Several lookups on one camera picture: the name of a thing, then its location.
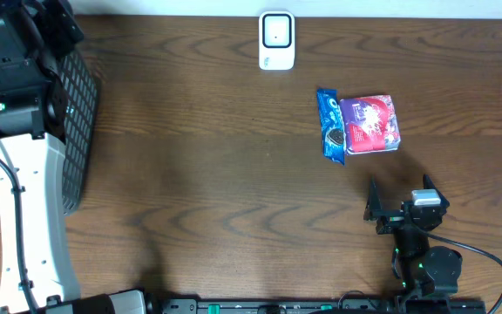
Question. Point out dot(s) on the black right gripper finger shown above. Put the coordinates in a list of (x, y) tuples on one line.
[(374, 208), (428, 183)]

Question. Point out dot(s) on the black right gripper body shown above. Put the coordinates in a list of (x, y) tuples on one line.
[(391, 221)]

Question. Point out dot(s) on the red purple snack box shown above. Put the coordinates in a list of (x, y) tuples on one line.
[(370, 124)]

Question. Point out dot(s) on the blue Oreo cookie pack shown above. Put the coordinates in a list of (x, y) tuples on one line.
[(331, 120)]

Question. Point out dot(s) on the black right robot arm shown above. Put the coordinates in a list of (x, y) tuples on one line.
[(426, 271)]

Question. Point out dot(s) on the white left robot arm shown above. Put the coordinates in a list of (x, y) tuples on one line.
[(48, 105)]

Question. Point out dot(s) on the white barcode scanner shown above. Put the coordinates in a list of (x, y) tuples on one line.
[(276, 41)]

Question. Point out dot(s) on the dark grey plastic basket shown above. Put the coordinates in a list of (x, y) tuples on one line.
[(82, 93)]

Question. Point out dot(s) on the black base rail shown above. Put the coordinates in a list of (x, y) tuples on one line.
[(348, 305)]

